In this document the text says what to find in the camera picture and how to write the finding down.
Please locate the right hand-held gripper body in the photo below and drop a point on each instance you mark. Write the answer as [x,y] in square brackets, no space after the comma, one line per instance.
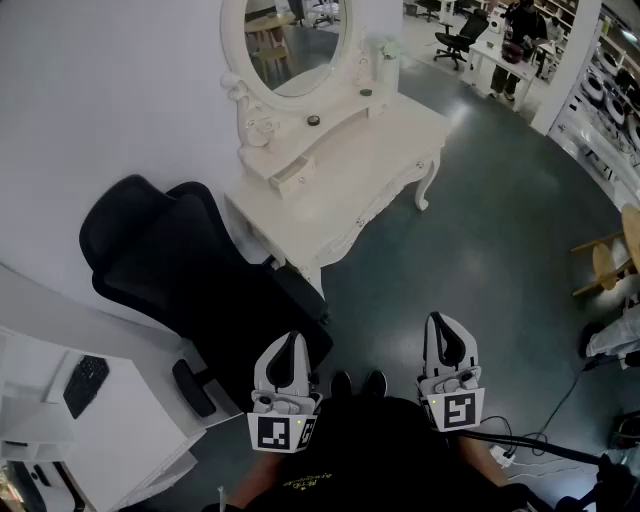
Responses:
[457,407]

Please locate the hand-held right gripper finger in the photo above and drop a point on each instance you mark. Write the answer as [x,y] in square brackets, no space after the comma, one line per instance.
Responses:
[471,355]
[431,350]

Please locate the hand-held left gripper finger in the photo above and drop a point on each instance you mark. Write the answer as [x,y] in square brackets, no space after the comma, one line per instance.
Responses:
[302,370]
[262,365]

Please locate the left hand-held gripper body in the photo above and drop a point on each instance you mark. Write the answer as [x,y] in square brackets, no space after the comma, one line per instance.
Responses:
[272,432]

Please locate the white vanity dressing table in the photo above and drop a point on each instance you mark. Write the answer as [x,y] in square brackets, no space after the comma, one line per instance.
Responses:
[360,165]

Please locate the person's right forearm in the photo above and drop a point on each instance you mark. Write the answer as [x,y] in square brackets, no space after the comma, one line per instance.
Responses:
[480,460]

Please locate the person's left forearm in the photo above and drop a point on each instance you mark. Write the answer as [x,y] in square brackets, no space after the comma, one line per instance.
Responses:
[255,475]

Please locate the person's left black shoe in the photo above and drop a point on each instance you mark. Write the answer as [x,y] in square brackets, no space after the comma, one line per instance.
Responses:
[341,385]

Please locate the person's black shoe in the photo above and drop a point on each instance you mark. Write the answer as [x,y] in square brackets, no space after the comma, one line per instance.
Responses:
[341,385]
[376,382]

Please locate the person's right black shoe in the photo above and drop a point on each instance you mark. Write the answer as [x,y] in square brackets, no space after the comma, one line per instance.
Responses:
[376,382]

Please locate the white power strip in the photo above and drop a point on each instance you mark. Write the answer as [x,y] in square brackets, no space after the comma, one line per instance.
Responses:
[502,456]

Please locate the person's black shirt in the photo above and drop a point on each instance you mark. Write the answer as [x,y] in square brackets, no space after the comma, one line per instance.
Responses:
[375,450]

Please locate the black office chair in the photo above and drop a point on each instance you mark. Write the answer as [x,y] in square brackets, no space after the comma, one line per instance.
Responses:
[175,250]

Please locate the white desk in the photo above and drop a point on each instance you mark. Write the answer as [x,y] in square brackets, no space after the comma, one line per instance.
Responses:
[125,425]

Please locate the wooden stool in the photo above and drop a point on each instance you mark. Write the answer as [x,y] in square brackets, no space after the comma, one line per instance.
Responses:
[605,260]

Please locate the black keyboard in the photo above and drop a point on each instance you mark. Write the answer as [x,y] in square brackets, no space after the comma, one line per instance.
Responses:
[85,385]

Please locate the white black-trimmed device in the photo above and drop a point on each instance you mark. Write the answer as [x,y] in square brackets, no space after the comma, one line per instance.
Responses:
[45,492]

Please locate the white vase with flowers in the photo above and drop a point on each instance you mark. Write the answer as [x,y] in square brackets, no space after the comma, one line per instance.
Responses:
[387,70]

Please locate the white storage shelf rack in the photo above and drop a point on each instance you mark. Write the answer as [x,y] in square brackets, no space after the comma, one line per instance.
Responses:
[610,100]

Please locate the white background table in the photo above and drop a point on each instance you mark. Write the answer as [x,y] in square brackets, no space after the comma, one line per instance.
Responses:
[480,55]

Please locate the dark bowl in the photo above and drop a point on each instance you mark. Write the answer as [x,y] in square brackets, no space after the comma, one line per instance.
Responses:
[512,50]

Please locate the black mesh background chair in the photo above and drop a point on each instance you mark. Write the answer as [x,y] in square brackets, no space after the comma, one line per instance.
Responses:
[460,35]

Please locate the white framed oval mirror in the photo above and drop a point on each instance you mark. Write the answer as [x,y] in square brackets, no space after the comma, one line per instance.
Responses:
[295,45]

